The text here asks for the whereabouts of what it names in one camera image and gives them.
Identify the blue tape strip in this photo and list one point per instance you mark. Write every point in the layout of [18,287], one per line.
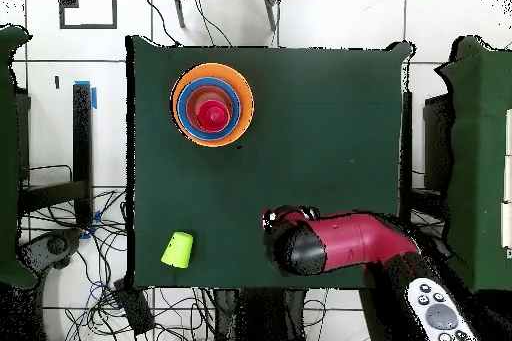
[94,99]

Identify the white boxes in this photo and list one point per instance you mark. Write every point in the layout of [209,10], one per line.
[507,221]

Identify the green cloth side table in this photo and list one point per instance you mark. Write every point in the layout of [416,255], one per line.
[480,157]
[8,157]

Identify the black metal bar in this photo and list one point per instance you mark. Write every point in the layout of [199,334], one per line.
[407,137]

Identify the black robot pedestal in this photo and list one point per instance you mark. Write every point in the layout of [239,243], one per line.
[260,317]

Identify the blue plastic bowl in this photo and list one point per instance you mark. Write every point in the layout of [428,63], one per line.
[182,109]

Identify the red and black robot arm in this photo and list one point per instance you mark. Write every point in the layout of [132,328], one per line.
[360,237]

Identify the black rounded stand foot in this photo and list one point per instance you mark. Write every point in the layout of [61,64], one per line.
[58,245]

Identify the large orange plastic bowl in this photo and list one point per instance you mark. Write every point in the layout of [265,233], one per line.
[246,105]

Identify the lime green plastic cup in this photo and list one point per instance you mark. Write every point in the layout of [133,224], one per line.
[176,250]

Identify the black metal stand frame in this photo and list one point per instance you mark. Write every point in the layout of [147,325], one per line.
[82,137]

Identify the dark green tablecloth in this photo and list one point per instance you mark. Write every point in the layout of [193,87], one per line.
[320,137]

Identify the small red plastic bowl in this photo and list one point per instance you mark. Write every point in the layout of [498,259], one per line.
[194,103]

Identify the red plastic cup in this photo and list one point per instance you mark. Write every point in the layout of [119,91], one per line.
[213,116]

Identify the black power strip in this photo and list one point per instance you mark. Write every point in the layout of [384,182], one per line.
[134,309]

